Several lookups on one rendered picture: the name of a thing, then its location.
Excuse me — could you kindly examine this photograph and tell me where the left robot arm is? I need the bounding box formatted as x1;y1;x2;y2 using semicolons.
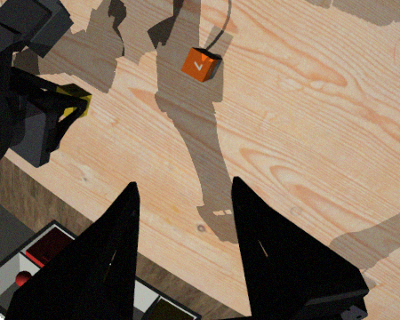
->
0;0;74;160

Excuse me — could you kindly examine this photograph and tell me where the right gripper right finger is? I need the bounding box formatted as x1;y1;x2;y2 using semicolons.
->
231;176;369;320

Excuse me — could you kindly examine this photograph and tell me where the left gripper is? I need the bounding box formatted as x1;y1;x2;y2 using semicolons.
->
0;0;88;168

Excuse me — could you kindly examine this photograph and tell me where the orange block with dark brown top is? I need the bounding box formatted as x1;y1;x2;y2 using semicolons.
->
181;47;218;83

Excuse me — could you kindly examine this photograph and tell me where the yellow block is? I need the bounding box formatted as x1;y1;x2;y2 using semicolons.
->
56;84;92;119

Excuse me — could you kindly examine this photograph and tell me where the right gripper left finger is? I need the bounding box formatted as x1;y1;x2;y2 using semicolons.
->
4;181;140;320

